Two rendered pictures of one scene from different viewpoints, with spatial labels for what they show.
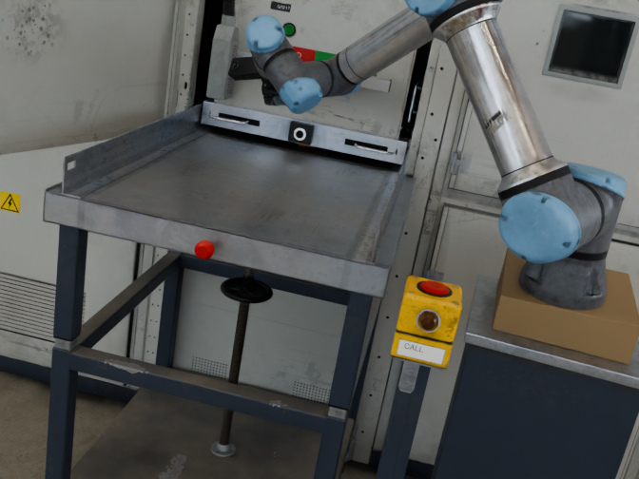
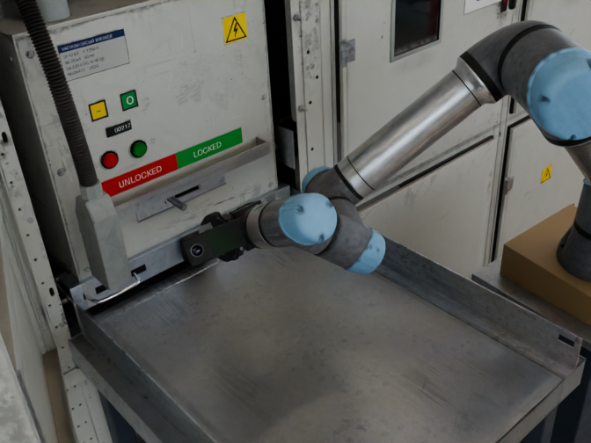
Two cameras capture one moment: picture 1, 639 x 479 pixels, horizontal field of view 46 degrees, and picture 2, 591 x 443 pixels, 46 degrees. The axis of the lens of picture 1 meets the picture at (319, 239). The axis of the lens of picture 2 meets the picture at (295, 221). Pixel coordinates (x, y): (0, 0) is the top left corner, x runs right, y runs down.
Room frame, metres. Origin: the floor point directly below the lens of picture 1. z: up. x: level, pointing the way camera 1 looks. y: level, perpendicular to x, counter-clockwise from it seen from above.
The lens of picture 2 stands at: (0.95, 0.82, 1.70)
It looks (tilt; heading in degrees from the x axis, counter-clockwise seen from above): 32 degrees down; 313
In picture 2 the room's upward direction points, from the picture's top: 3 degrees counter-clockwise
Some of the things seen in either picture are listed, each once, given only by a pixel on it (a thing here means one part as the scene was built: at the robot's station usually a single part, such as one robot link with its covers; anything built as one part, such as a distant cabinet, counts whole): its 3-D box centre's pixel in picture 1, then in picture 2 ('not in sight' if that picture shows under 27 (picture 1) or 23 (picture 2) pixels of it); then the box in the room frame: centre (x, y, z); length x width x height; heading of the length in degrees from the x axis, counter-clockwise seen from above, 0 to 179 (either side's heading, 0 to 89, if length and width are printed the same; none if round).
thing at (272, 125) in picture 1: (303, 130); (186, 239); (1.95, 0.09, 0.89); 0.54 x 0.05 x 0.06; 83
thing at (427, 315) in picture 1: (428, 322); not in sight; (0.94, -0.16, 0.87); 0.03 x 0.01 x 0.03; 83
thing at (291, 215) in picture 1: (261, 195); (316, 360); (1.56, 0.14, 0.82); 0.68 x 0.62 x 0.06; 173
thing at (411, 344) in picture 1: (426, 321); not in sight; (0.98, -0.17, 0.85); 0.08 x 0.08 x 0.10; 83
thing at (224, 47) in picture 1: (223, 62); (102, 237); (1.89, 0.31, 1.04); 0.08 x 0.05 x 0.17; 173
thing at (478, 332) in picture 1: (555, 326); (577, 281); (1.32, -0.47, 0.74); 0.32 x 0.32 x 0.02; 78
